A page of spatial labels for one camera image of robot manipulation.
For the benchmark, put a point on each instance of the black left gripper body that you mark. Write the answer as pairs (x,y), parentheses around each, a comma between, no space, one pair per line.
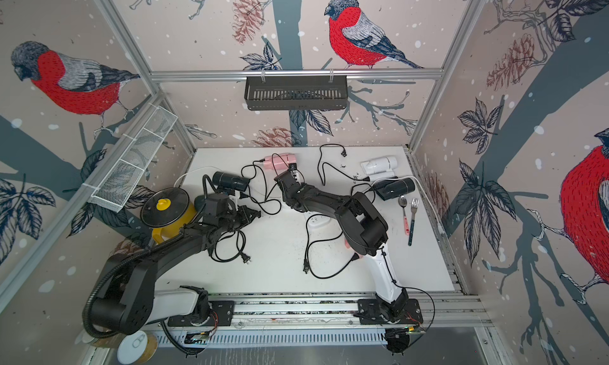
(239,218)

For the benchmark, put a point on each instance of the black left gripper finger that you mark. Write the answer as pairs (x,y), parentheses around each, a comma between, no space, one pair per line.
(246,222)
(252,213)

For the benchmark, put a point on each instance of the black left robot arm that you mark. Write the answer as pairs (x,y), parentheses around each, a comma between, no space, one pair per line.
(125,299)

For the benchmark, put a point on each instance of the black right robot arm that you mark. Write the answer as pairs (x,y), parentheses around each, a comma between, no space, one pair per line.
(365,231)

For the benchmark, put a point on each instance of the pink hair dryer near arm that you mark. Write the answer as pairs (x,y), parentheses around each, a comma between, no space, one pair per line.
(354,255)

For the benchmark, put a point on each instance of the dark green small hair dryer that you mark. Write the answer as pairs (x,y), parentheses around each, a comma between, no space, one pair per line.
(226,181)

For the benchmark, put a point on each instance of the pink folding hair dryer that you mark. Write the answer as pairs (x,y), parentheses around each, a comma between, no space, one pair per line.
(279,162)

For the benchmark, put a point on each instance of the white power strip right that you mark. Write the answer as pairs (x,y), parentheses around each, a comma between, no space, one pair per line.
(318,221)

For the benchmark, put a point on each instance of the yellow pot with glass lid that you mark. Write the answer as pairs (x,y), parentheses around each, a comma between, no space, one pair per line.
(166,212)

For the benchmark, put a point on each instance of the dark green folding hair dryer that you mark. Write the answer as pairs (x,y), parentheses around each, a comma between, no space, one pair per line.
(393,188)

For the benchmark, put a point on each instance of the white folding hair dryer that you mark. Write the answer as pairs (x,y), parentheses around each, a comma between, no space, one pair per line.
(380,165)

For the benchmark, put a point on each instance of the white lidded tin can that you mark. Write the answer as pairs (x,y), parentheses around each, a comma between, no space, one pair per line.
(137,348)

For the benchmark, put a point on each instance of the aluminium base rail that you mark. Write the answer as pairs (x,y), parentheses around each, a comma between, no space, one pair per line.
(251,321)

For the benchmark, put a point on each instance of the black hanging wall basket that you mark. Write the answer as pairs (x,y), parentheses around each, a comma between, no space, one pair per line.
(296,93)

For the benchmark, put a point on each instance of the white wire basket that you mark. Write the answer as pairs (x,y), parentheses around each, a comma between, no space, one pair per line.
(117,186)

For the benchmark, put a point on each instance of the silver spoon pink handle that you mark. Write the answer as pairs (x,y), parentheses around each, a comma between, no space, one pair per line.
(404,203)

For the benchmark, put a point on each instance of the silver fork dark handle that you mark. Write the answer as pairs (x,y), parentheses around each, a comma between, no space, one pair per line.
(414,208)

